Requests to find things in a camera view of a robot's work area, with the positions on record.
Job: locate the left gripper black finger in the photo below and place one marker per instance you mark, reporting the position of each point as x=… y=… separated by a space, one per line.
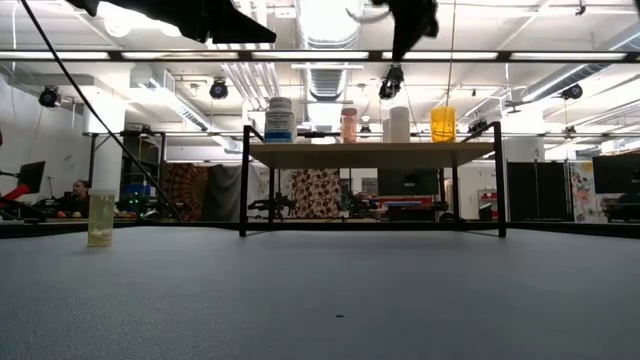
x=240 y=27

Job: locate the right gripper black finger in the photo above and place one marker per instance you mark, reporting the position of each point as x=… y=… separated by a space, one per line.
x=406 y=45

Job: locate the plain white plastic bottle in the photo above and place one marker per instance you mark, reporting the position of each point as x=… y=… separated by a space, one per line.
x=400 y=124

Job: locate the amber pill bottle without cap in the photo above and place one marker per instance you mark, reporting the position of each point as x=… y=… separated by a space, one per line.
x=443 y=124

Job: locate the clear translucent pill bottle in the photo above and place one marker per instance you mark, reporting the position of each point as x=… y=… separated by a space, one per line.
x=386 y=131

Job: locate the pink pill bottle white cap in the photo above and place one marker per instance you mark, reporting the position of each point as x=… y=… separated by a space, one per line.
x=349 y=125

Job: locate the white melatonin bottle blue label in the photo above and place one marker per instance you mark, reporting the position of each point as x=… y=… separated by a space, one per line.
x=279 y=120

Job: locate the pale yellow bottle white cap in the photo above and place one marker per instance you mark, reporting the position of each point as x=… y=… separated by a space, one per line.
x=101 y=220

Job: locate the black background robot arm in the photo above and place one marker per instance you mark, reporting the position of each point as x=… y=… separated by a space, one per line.
x=270 y=204

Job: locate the black stage spotlight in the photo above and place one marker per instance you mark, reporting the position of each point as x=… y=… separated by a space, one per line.
x=391 y=82
x=571 y=91
x=218 y=89
x=49 y=96

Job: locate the rig crossbar with light strips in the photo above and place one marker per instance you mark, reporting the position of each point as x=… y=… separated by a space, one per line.
x=320 y=55

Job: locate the black wide television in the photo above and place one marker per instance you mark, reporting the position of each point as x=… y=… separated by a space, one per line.
x=407 y=182

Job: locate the dark grey curtain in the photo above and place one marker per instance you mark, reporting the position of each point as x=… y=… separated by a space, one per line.
x=222 y=192

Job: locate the brown patterned tapestry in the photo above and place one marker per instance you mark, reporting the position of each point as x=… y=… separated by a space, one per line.
x=187 y=192

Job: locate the white brown circle-patterned cloth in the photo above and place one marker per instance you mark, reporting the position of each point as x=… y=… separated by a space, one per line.
x=316 y=192

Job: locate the black cabinet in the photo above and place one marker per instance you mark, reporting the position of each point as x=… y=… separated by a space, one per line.
x=537 y=190

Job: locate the person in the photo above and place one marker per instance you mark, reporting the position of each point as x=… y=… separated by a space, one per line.
x=79 y=197

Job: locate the small black monitor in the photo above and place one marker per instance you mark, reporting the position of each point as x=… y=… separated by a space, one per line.
x=31 y=176

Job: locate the floral poster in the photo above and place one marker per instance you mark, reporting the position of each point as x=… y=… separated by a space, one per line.
x=582 y=192

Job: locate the large black monitor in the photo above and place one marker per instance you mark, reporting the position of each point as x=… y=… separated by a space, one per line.
x=617 y=172

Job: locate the red angled bar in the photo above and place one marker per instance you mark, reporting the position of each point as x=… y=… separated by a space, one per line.
x=15 y=192

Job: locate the blue-grey table mat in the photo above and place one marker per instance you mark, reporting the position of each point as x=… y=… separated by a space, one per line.
x=300 y=300

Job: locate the wooden shelf black metal frame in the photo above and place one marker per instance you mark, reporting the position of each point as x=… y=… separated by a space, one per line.
x=370 y=155

